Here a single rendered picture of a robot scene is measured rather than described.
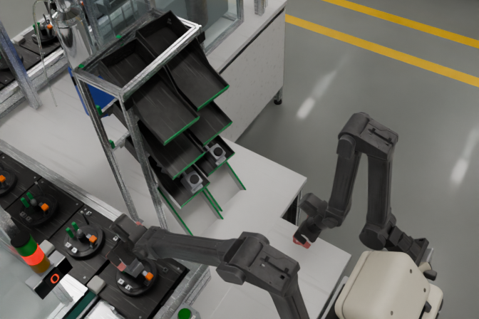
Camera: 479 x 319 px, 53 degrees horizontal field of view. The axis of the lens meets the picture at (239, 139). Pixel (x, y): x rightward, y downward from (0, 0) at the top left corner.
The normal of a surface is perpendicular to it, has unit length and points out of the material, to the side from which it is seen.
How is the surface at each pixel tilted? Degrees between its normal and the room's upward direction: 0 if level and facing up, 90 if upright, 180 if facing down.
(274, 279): 6
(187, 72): 25
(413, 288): 47
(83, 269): 0
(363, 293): 42
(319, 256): 0
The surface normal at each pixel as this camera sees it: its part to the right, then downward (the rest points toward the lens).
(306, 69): -0.04, -0.65
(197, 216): 0.48, -0.11
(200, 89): 0.26, -0.38
